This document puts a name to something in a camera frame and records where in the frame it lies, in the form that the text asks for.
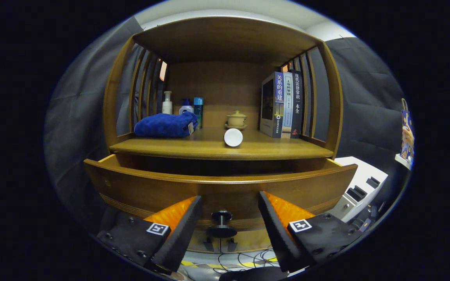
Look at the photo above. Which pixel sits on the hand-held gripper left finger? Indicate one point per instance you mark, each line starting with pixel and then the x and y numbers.
pixel 178 234

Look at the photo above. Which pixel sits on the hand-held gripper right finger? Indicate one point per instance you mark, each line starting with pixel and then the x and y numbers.
pixel 279 230

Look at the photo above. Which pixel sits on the wooden drawer with black knob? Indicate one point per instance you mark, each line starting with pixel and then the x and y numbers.
pixel 229 191

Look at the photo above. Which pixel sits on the white tube with green label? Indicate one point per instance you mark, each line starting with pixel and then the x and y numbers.
pixel 233 137

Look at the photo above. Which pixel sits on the wooden countertop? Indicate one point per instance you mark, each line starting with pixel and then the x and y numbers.
pixel 193 146

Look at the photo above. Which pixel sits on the white drawer unit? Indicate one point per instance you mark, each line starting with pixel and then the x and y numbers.
pixel 359 171

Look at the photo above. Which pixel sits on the wooden cabinet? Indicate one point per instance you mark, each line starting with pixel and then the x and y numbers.
pixel 225 39

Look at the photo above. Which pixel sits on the blue folded towel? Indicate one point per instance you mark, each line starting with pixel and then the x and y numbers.
pixel 162 125

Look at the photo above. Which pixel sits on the beige saucer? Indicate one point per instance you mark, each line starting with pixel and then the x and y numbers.
pixel 236 127

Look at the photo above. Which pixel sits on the beige lidded teacup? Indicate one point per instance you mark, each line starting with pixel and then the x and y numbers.
pixel 236 118

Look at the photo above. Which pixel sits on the white spine book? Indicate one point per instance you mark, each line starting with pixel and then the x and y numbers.
pixel 288 105

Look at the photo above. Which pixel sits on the white bottle with blue cap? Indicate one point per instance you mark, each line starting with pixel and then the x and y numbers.
pixel 186 108

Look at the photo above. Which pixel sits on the black spine book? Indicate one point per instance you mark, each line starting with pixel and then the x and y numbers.
pixel 297 105

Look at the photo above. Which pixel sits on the teal bottle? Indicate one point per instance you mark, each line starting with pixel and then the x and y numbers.
pixel 198 107

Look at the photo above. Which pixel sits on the white pump bottle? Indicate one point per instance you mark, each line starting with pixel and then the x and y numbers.
pixel 166 106

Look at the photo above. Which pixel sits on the blue spine book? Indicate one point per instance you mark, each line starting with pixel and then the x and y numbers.
pixel 279 101

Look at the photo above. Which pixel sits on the small white shelf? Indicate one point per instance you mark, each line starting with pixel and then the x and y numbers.
pixel 402 160

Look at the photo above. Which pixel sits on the blue patterned gift bag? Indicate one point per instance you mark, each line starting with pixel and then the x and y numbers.
pixel 406 136

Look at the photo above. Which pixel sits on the black backdrop cloth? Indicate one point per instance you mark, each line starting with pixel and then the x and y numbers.
pixel 365 97

